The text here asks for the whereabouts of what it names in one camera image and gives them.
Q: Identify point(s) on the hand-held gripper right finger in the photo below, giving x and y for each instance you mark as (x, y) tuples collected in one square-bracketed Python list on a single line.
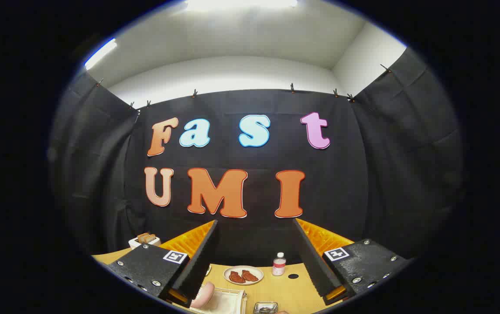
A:
[(315, 266)]

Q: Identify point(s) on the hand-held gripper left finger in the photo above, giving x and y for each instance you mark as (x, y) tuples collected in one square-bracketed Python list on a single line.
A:
[(200, 266)]

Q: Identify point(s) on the pink plate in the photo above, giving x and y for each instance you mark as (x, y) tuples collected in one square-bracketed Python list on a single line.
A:
[(204, 296)]

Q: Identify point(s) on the white plate with meat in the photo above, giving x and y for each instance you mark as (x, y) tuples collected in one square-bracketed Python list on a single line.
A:
[(232, 268)]

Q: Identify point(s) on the white divided tray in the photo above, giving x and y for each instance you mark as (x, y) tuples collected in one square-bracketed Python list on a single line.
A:
[(209, 270)]

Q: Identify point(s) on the clear bottle with red label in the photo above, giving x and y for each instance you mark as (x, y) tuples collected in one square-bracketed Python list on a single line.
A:
[(279, 266)]

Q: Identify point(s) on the brown meat piece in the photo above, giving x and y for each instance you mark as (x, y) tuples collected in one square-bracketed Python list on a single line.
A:
[(250, 275), (236, 277)]

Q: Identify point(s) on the toast slice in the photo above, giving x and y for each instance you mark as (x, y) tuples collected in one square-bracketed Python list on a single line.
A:
[(142, 237), (150, 239)]

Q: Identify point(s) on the white toaster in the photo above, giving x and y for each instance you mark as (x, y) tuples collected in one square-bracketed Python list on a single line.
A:
[(133, 243)]

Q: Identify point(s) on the row of black clips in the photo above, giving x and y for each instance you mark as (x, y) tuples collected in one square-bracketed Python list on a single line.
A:
[(292, 88)]

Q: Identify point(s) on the narrow ceiling light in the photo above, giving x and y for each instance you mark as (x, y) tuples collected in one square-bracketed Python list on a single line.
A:
[(101, 53)]

